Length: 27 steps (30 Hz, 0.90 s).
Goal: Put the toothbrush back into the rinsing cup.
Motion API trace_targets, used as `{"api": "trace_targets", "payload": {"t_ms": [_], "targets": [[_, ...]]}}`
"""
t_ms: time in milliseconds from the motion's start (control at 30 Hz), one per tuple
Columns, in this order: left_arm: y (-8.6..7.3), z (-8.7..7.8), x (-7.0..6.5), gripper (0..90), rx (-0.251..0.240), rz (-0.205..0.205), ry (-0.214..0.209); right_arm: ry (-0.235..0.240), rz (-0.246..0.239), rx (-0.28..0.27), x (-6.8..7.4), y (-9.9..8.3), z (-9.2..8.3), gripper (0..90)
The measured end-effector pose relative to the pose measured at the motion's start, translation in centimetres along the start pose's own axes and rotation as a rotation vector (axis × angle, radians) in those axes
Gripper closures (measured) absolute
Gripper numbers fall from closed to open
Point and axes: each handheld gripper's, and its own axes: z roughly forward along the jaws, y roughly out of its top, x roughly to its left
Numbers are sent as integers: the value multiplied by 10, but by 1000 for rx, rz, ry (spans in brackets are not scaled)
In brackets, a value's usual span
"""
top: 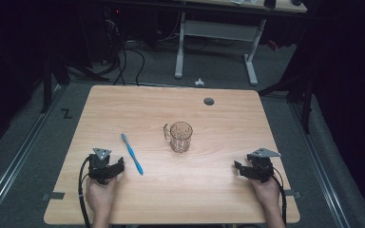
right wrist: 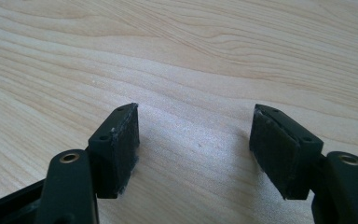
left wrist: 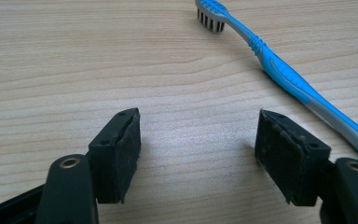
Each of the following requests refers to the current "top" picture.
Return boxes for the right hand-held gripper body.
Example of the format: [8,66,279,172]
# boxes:
[246,147,282,184]

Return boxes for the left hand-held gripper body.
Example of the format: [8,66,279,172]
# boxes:
[86,147,118,186]

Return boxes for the blue toothbrush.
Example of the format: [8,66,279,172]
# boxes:
[121,132,144,176]

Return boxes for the clear glass mug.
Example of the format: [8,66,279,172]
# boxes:
[163,121,194,154]

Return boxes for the person's right hand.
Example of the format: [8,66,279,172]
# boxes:
[249,176,281,211]

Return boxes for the person's left hand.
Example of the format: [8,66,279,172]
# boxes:
[85,175,119,217]

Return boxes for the grey tape strip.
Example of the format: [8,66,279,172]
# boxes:
[284,189,302,200]
[41,191,66,201]

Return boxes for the black metal stand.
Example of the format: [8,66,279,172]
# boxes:
[258,70,316,135]
[40,53,108,115]

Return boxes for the light wooden desk top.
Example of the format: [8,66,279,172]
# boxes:
[183,0,308,14]

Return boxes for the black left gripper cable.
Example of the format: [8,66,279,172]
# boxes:
[77,155,93,228]

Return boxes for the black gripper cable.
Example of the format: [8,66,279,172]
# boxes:
[270,165,288,226]
[77,155,93,228]

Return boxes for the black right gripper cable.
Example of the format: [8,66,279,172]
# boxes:
[270,165,288,226]

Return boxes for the metal floor rail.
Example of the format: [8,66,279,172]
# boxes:
[0,84,65,222]
[289,101,352,228]

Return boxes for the black floor cables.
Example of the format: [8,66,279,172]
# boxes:
[106,18,146,87]

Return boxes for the white metal desk frame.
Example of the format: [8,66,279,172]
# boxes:
[174,11,268,86]

